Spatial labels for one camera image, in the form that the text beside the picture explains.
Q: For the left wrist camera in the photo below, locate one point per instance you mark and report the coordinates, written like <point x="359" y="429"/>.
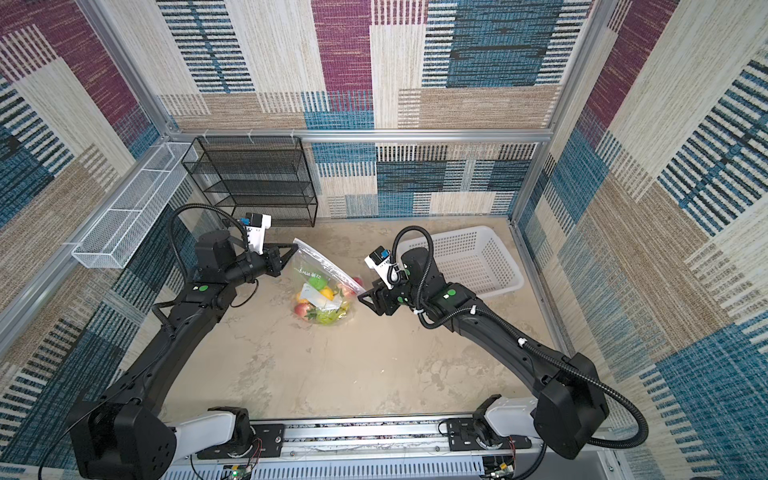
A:
<point x="257" y="231"/>

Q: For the white plastic basket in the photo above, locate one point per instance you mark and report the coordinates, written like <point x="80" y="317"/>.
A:
<point x="477" y="258"/>

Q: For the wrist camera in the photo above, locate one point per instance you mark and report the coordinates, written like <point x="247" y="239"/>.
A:
<point x="381" y="262"/>
<point x="257" y="231"/>

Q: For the aluminium rail frame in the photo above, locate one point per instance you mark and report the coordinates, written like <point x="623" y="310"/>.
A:
<point x="388" y="447"/>

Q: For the dark green lime toy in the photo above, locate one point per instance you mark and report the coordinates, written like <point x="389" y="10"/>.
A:
<point x="318" y="283"/>

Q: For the black wire shelf rack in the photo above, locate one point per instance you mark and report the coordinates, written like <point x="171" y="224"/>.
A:
<point x="264" y="174"/>

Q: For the clear zip top bag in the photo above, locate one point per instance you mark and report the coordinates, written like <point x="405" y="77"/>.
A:
<point x="309" y="262"/>

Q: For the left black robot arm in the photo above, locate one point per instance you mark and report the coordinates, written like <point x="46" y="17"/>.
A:
<point x="119" y="435"/>

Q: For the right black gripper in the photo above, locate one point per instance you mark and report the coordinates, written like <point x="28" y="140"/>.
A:
<point x="373" y="295"/>

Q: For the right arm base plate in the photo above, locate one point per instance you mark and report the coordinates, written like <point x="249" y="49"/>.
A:
<point x="469" y="434"/>

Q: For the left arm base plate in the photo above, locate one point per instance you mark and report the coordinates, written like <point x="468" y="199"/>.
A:
<point x="257" y="441"/>

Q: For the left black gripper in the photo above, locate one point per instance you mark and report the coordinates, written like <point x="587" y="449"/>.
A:
<point x="274" y="263"/>

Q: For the red strawberry toy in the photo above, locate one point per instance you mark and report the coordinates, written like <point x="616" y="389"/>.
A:
<point x="353" y="288"/>

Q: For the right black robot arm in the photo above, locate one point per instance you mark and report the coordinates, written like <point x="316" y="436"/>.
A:
<point x="572" y="401"/>

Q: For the green apple toy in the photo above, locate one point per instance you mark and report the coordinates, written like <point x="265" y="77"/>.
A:
<point x="329" y="317"/>

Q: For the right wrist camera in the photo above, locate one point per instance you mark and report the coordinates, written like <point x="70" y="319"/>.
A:
<point x="381" y="262"/>

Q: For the white wire mesh tray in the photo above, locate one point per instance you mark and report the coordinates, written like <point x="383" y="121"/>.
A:
<point x="117" y="234"/>

